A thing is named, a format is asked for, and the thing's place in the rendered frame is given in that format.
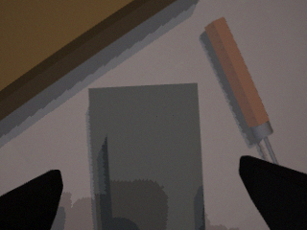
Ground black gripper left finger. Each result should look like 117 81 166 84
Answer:
0 170 63 230

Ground brown-handled awl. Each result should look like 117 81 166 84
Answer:
204 17 278 165

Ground brown rectangular panel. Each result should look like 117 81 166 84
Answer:
0 0 177 122

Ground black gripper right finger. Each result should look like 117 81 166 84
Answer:
239 155 307 230

